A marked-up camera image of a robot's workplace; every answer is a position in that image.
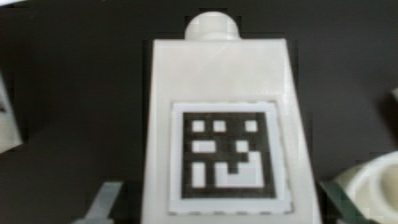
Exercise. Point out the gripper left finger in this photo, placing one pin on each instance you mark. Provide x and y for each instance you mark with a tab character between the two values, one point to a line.
114	208

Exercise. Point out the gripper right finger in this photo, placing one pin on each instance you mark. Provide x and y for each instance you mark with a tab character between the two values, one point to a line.
341	202

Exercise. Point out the white round stool seat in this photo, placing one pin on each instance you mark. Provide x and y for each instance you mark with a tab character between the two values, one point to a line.
368	182

